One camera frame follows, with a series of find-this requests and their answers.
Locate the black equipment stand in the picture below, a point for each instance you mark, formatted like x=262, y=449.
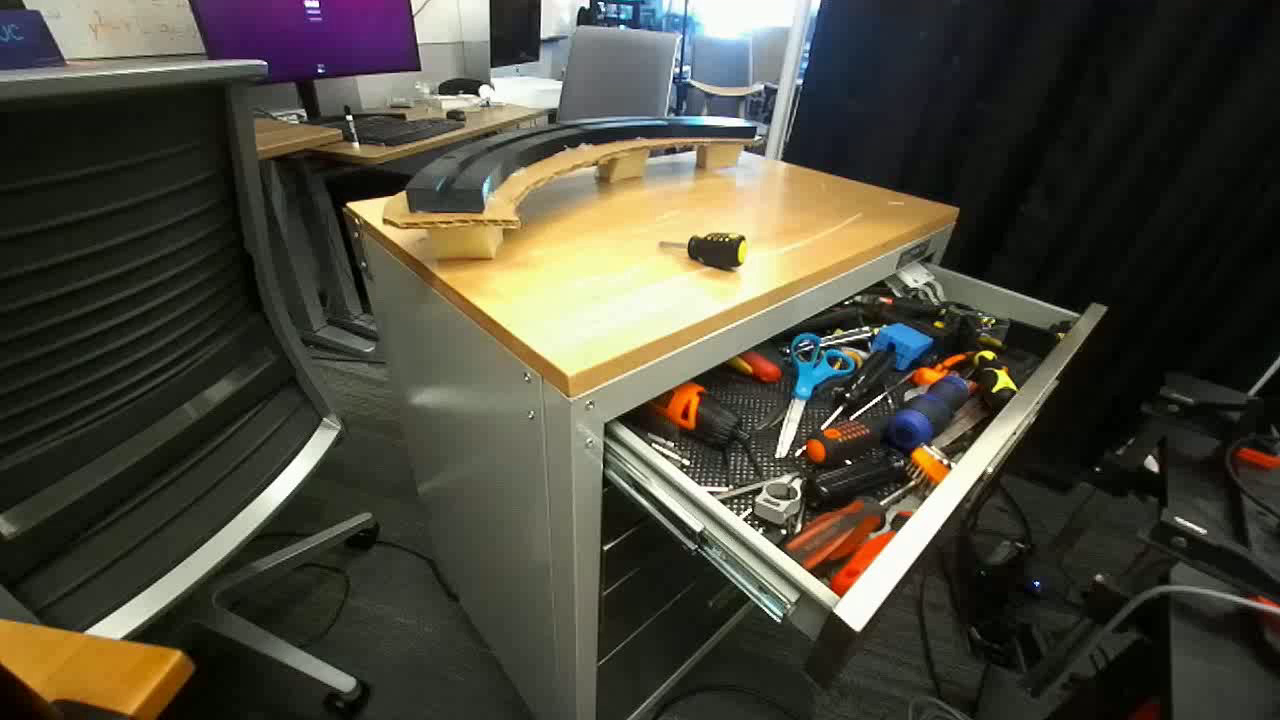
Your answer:
x=1207, y=533

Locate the white silver tool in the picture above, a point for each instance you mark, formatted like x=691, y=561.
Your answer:
x=920, y=280

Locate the dark bottle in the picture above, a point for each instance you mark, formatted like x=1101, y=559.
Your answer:
x=354, y=125

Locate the black mesh office chair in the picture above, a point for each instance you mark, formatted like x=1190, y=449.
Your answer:
x=123, y=332

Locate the curved wooden black track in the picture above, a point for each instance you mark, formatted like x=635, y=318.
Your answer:
x=535, y=154

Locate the grey padded office chair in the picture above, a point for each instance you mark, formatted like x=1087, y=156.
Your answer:
x=617, y=73

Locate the stubby black yellow screwdriver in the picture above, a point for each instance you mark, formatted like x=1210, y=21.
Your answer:
x=716, y=250

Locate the wooden office desk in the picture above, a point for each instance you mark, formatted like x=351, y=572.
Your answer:
x=302, y=137

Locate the silver metal socket piece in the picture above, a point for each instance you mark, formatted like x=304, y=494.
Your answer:
x=777, y=502

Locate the orange black short screwdriver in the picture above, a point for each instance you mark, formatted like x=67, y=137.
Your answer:
x=837, y=446

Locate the small purple screen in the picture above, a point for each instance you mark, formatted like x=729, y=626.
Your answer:
x=27, y=42

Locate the black screwdriver with orange collar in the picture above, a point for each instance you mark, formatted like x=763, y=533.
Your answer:
x=855, y=481

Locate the purple screen monitor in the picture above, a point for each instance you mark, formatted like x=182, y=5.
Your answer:
x=304, y=34

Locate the black dark monitor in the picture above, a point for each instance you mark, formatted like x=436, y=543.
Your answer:
x=515, y=28

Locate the black curtain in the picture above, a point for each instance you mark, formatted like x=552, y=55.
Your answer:
x=1066, y=146

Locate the thin orange tool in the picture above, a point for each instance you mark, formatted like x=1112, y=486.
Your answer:
x=941, y=370

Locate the orange black utility knife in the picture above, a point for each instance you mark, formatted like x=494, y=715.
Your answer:
x=691, y=410

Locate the grey metal tool drawer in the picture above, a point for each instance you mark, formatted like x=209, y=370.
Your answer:
x=995, y=424

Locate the grey cabinet with wooden top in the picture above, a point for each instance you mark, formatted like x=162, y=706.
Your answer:
x=627, y=263

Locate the small red orange screwdriver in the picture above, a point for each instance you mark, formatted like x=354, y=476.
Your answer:
x=763, y=370

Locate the blue block tool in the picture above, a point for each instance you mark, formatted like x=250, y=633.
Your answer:
x=906, y=344

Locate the red black striped screwdriver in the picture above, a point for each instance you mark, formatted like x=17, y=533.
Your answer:
x=835, y=533

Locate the wooden board corner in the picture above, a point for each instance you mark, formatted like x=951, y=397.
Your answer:
x=85, y=665

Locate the black keyboard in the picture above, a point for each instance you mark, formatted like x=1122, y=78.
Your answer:
x=403, y=129

